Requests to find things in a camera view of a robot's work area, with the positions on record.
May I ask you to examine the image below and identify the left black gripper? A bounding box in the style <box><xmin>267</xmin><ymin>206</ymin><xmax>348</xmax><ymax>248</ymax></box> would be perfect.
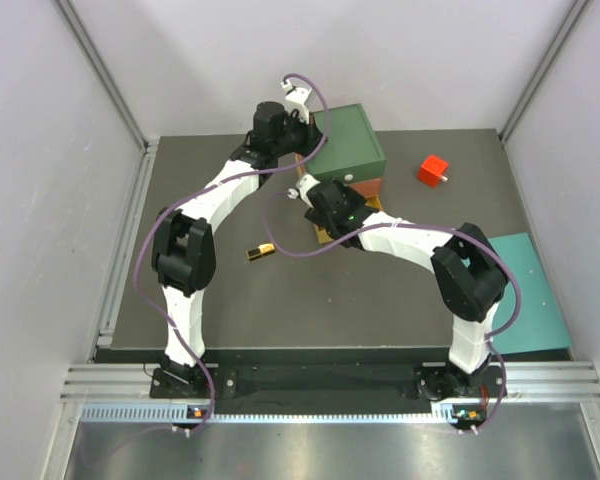
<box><xmin>271</xmin><ymin>111</ymin><xmax>324</xmax><ymax>160</ymax></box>

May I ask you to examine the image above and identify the yellow drawer box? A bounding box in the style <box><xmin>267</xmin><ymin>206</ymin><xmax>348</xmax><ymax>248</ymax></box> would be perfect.
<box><xmin>295</xmin><ymin>159</ymin><xmax>385</xmax><ymax>245</ymax></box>

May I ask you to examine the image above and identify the green drawer box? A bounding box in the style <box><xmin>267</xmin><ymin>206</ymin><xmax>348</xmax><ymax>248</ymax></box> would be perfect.
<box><xmin>304</xmin><ymin>103</ymin><xmax>386</xmax><ymax>184</ymax></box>

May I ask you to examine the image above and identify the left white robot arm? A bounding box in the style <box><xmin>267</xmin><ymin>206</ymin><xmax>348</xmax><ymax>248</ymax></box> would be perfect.
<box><xmin>151</xmin><ymin>101</ymin><xmax>322</xmax><ymax>397</ymax></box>

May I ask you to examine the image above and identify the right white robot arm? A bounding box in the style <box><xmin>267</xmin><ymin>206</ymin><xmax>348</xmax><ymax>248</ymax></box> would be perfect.
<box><xmin>296</xmin><ymin>174</ymin><xmax>507</xmax><ymax>396</ymax></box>

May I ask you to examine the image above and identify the upper gold black lipstick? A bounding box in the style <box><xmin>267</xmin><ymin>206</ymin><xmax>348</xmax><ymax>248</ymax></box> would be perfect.
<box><xmin>246</xmin><ymin>243</ymin><xmax>276</xmax><ymax>262</ymax></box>

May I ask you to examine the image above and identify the red cube with peg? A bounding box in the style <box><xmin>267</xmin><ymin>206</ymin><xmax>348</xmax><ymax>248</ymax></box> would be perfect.
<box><xmin>417</xmin><ymin>155</ymin><xmax>449</xmax><ymax>188</ymax></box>

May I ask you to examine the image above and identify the teal mat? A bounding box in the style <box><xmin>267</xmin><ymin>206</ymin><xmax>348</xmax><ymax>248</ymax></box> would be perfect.
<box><xmin>490</xmin><ymin>233</ymin><xmax>571</xmax><ymax>354</ymax></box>

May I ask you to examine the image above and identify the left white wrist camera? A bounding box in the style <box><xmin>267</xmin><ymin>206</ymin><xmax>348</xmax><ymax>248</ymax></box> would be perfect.
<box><xmin>281</xmin><ymin>79</ymin><xmax>313</xmax><ymax>124</ymax></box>

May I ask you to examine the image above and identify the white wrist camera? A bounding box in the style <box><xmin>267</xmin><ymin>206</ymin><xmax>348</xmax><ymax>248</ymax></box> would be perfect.
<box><xmin>281</xmin><ymin>79</ymin><xmax>313</xmax><ymax>124</ymax></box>
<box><xmin>285</xmin><ymin>173</ymin><xmax>321</xmax><ymax>208</ymax></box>

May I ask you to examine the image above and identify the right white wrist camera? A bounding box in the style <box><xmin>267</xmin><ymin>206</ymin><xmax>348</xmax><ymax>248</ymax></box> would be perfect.
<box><xmin>285</xmin><ymin>173</ymin><xmax>321</xmax><ymax>208</ymax></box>

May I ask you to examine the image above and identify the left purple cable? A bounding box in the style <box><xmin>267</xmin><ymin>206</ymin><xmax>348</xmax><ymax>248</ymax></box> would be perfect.
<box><xmin>132</xmin><ymin>73</ymin><xmax>330</xmax><ymax>435</ymax></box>

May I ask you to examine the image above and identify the purple cable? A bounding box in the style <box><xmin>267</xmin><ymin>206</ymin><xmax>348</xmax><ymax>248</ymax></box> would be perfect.
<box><xmin>132</xmin><ymin>73</ymin><xmax>330</xmax><ymax>435</ymax></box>
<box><xmin>262</xmin><ymin>193</ymin><xmax>524</xmax><ymax>434</ymax></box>

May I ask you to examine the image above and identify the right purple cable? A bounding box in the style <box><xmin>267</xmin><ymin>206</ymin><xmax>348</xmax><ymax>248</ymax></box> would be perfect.
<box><xmin>262</xmin><ymin>193</ymin><xmax>524</xmax><ymax>434</ymax></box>

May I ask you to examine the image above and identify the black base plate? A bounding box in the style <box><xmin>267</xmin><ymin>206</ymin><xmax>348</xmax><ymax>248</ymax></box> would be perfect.
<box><xmin>150</xmin><ymin>363</ymin><xmax>503</xmax><ymax>402</ymax></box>

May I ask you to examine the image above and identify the grey slotted cable duct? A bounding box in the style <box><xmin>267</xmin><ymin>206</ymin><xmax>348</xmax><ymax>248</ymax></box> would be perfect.
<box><xmin>80</xmin><ymin>403</ymin><xmax>478</xmax><ymax>425</ymax></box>

